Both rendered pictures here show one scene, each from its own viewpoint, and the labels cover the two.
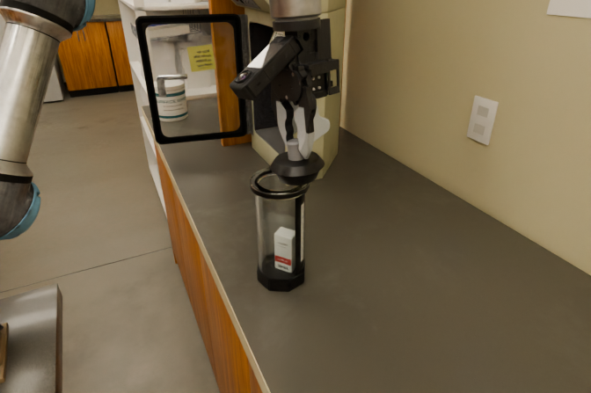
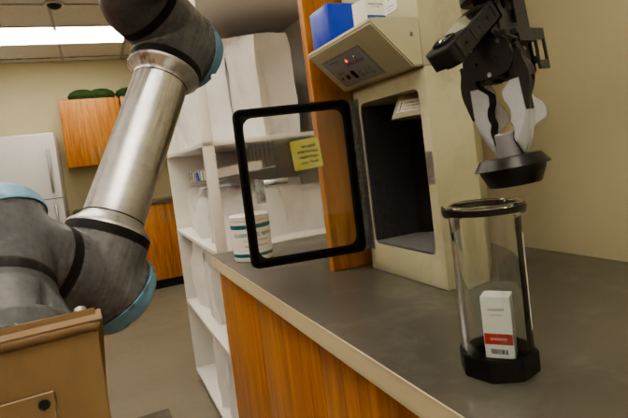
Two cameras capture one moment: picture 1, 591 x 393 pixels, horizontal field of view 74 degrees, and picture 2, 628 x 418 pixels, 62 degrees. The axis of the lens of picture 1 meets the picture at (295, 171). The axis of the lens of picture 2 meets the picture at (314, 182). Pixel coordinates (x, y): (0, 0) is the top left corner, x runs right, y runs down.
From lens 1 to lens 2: 0.33 m
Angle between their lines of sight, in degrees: 24
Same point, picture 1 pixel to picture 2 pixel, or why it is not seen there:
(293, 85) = (499, 53)
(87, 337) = not seen: outside the picture
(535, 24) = not seen: outside the picture
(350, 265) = (599, 348)
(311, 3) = not seen: outside the picture
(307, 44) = (504, 12)
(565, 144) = not seen: outside the picture
